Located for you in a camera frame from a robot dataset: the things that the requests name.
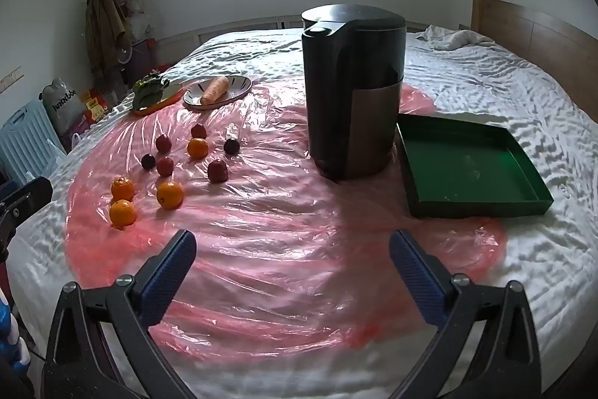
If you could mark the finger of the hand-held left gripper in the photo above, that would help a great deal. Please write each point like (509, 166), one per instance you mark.
(8, 188)
(30, 193)

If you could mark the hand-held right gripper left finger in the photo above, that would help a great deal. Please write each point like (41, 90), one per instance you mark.
(170, 275)

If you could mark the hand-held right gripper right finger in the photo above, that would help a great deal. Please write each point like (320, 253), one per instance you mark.
(418, 282)

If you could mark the orange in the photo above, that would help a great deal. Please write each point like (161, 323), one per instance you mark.
(170, 194)
(122, 188)
(123, 213)
(197, 148)

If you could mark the small red apple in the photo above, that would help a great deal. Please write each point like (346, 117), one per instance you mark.
(163, 142)
(198, 130)
(217, 170)
(165, 165)

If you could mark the dark purple plum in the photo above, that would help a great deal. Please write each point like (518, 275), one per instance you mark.
(148, 160)
(231, 145)

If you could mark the green tray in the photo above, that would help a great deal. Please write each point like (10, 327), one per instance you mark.
(467, 165)

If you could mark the person's left hand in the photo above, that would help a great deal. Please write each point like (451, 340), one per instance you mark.
(8, 333)

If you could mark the white printed sack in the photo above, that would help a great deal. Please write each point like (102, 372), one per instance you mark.
(63, 104)

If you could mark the yellow and red packages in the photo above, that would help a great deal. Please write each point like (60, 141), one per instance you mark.
(93, 108)

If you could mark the pink plastic sheet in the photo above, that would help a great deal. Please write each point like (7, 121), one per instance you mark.
(280, 263)

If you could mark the green leafy vegetable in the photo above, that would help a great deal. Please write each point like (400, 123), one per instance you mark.
(147, 93)

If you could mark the small white fan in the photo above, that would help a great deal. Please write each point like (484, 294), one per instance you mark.
(124, 54)

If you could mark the orange plate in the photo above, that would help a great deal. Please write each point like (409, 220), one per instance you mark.
(170, 96)

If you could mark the dark purple cabinet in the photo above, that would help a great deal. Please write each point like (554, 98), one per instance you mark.
(140, 62)

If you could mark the brown coat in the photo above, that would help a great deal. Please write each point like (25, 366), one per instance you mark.
(105, 25)

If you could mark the carrot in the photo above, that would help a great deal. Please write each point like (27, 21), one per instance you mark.
(215, 90)

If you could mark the patterned white plate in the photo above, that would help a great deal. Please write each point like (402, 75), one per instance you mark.
(236, 88)

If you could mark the black electric kettle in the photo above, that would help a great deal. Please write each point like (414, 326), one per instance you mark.
(350, 90)

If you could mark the plastic bags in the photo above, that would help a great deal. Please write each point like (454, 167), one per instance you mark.
(139, 18)

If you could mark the crumpled white quilt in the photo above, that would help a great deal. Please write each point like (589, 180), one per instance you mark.
(453, 38)

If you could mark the wooden headboard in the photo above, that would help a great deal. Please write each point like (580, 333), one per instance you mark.
(537, 39)

